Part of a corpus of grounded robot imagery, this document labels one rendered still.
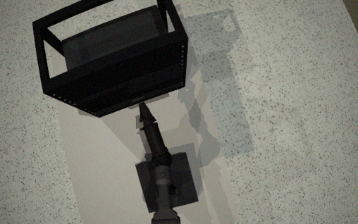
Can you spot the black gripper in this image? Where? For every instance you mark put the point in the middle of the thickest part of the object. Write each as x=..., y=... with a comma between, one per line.
x=152, y=129

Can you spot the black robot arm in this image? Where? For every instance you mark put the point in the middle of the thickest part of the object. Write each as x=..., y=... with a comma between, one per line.
x=161, y=161

